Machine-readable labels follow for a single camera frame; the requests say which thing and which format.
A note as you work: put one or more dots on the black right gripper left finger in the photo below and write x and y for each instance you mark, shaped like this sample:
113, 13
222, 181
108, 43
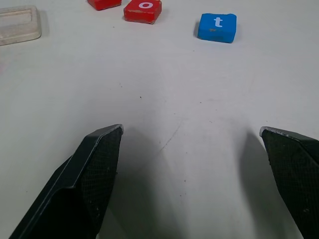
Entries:
74, 179

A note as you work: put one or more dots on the white wooden tray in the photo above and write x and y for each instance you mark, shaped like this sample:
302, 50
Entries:
18, 25

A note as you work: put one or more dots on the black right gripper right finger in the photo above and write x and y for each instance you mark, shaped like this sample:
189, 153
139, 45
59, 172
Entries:
294, 169

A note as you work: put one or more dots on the blue letter t block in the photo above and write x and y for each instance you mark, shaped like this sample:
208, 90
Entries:
217, 27

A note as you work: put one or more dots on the red letter o block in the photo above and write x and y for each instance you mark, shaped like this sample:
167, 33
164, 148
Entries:
142, 10

